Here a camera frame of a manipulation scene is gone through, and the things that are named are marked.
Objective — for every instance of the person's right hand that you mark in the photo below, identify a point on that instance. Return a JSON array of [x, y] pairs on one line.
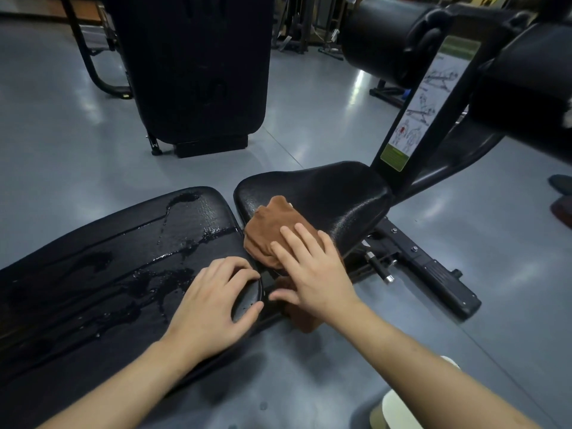
[[321, 285]]

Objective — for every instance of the person's left hand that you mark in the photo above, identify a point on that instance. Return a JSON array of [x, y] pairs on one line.
[[205, 317]]

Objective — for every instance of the brown cleaning cloth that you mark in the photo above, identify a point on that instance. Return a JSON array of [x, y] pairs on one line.
[[263, 227]]

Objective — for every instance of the black padded gym bench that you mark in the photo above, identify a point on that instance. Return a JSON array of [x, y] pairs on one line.
[[89, 285]]

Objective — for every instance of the person's right forearm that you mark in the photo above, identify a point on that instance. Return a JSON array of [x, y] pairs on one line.
[[424, 379]]

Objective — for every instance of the person's left forearm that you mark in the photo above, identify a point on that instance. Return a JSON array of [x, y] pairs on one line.
[[125, 393]]

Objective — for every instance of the pale green basin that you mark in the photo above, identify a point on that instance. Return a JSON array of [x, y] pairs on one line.
[[397, 408]]

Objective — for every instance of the black curved machine frame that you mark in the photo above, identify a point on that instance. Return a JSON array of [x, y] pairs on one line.
[[85, 66]]

